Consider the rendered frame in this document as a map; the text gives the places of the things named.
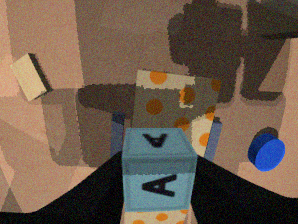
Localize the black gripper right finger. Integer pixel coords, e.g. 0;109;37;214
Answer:
190;155;298;224

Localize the blue cube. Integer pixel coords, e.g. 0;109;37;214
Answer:
121;128;198;212

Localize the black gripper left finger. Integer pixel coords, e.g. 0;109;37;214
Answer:
0;151;124;224

